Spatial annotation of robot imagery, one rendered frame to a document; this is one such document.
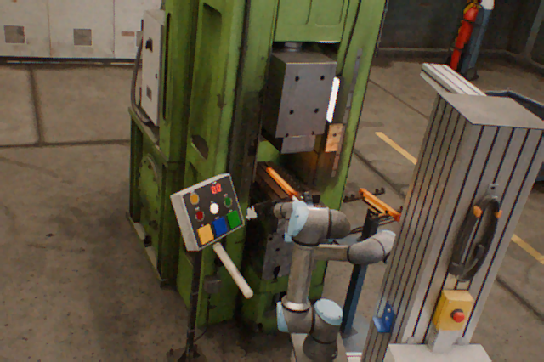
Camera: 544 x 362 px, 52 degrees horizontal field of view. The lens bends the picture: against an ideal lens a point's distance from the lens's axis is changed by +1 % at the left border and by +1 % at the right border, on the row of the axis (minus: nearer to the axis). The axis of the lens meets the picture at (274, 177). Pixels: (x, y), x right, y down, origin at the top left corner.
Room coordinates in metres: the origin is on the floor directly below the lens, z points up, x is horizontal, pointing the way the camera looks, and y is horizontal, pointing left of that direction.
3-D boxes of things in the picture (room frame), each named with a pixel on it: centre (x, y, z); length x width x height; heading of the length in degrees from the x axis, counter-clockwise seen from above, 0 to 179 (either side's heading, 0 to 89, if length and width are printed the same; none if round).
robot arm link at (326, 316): (1.77, -0.30, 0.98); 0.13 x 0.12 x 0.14; 98
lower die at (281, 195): (2.91, 0.01, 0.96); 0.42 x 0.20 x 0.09; 31
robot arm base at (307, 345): (1.77, -0.30, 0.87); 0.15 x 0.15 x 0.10
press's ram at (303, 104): (2.93, -0.03, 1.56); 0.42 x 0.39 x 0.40; 31
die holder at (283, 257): (2.95, -0.03, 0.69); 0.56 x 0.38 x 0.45; 31
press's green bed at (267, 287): (2.95, -0.03, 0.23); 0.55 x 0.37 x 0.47; 31
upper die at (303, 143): (2.91, 0.01, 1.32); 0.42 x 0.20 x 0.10; 31
